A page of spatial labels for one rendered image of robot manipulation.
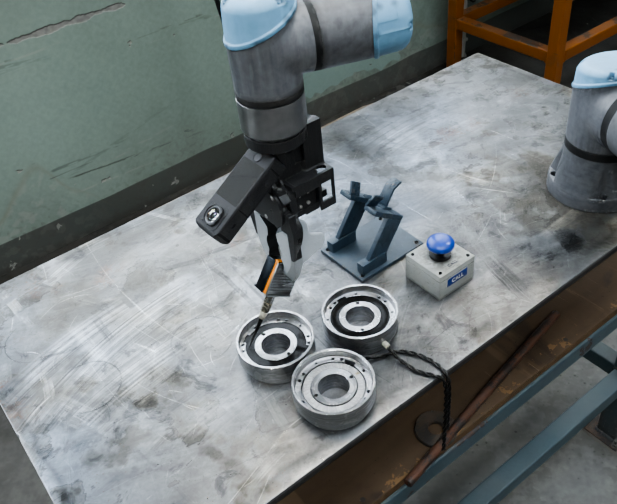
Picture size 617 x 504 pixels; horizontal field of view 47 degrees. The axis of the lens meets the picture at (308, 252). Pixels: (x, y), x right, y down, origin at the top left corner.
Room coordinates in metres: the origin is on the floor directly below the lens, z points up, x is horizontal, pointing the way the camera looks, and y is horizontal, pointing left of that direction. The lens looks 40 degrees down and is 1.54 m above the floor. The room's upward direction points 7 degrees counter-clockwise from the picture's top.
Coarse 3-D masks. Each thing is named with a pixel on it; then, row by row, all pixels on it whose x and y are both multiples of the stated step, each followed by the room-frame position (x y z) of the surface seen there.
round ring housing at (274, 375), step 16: (256, 320) 0.69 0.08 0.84; (272, 320) 0.70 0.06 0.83; (288, 320) 0.69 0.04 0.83; (304, 320) 0.68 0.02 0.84; (240, 336) 0.67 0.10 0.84; (272, 336) 0.67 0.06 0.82; (288, 336) 0.66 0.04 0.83; (240, 352) 0.63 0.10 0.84; (256, 352) 0.64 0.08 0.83; (288, 352) 0.63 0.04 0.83; (304, 352) 0.62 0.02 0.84; (256, 368) 0.61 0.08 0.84; (272, 368) 0.60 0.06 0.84; (288, 368) 0.60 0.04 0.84
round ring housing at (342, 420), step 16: (320, 352) 0.62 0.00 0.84; (336, 352) 0.62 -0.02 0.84; (352, 352) 0.61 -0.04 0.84; (304, 368) 0.60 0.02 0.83; (336, 368) 0.60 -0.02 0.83; (368, 368) 0.58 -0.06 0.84; (320, 384) 0.58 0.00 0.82; (336, 384) 0.59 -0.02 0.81; (352, 384) 0.57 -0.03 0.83; (368, 384) 0.56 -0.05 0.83; (304, 400) 0.55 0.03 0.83; (320, 400) 0.55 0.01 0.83; (336, 400) 0.55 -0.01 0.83; (368, 400) 0.53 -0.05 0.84; (304, 416) 0.54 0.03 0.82; (320, 416) 0.52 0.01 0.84; (336, 416) 0.52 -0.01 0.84; (352, 416) 0.52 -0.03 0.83
